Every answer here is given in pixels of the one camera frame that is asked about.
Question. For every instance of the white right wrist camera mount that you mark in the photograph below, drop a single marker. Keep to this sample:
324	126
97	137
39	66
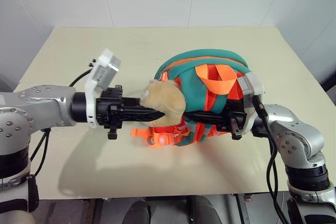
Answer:
250	87

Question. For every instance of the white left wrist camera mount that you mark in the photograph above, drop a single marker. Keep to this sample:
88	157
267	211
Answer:
103	74

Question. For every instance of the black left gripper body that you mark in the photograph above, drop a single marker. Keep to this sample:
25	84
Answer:
109	111

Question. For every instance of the dark grey background object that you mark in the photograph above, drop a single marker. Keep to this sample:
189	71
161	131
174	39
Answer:
329	81

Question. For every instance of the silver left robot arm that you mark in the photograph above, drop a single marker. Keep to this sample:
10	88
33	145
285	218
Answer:
34	111

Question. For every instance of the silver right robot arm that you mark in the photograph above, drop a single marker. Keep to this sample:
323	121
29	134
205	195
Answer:
296	132

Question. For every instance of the teal and orange backpack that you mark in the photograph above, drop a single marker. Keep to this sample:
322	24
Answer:
202	61

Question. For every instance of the tan plush toy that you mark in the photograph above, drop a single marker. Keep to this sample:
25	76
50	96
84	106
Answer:
164	103

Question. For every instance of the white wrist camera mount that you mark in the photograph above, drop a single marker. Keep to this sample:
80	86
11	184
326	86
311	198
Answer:
250	87
103	74

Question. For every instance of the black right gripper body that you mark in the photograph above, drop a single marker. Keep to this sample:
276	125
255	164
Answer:
237	119

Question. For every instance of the dark rounded shape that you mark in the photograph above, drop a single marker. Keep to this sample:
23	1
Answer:
139	213

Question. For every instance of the dark metal table frame bar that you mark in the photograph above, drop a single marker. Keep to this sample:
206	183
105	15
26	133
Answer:
244	208
98	212

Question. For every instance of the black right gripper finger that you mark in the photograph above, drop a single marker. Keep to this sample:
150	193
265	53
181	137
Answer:
206	119

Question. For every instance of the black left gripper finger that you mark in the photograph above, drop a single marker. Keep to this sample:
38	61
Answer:
132	101
143	114

